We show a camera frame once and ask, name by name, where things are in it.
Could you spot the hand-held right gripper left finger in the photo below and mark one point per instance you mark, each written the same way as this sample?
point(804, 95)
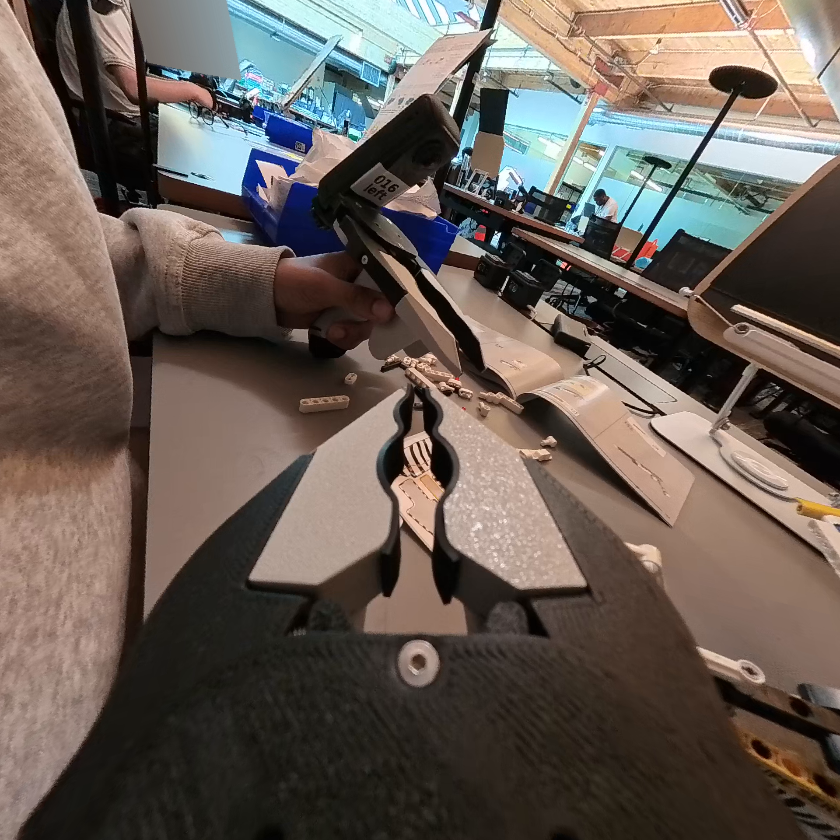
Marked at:
point(328, 518)

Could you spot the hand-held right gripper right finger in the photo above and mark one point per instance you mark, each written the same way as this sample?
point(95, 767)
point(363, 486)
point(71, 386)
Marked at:
point(505, 518)

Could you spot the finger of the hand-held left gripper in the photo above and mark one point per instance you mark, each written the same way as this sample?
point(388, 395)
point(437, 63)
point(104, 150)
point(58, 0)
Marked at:
point(420, 315)
point(459, 321)

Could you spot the zebra striped sticker sheet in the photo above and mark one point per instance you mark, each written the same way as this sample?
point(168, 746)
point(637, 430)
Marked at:
point(420, 499)

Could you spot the person's left forearm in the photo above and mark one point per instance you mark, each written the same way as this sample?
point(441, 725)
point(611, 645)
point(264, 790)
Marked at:
point(197, 275)

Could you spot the pile of lego pieces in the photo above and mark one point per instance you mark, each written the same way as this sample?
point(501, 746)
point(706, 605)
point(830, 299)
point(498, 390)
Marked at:
point(420, 377)

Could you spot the white lego panel with hole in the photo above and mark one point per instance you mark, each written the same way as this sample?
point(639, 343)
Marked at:
point(535, 455)

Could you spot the white angled lego beam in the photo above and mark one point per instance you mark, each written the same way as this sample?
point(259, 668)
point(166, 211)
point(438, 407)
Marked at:
point(505, 401)

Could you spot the straight white lego beam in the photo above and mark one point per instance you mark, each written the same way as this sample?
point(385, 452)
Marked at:
point(325, 404)

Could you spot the lego instruction booklet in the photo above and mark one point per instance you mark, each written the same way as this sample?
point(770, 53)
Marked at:
point(590, 413)

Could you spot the lego airplane model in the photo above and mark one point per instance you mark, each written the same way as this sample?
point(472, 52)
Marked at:
point(728, 666)

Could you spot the person's left hand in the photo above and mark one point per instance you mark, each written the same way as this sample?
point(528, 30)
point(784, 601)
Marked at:
point(308, 292)

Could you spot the cardboard display board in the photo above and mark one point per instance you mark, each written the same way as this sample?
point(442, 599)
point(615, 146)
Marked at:
point(433, 72)

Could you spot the blue plastic bin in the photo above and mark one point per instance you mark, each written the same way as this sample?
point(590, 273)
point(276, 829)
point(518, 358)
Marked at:
point(289, 223)
point(285, 131)

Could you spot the black power adapter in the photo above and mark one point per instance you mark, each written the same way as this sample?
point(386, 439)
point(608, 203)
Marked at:
point(571, 334)

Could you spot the black floor lamp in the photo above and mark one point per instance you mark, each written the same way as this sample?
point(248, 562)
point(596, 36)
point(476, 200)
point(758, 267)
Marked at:
point(741, 80)
point(476, 59)

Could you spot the long office desks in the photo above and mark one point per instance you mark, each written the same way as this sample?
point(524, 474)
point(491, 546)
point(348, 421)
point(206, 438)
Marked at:
point(590, 262)

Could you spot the person's grey hoodie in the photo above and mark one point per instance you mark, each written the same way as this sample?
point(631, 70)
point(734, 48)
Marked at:
point(59, 459)

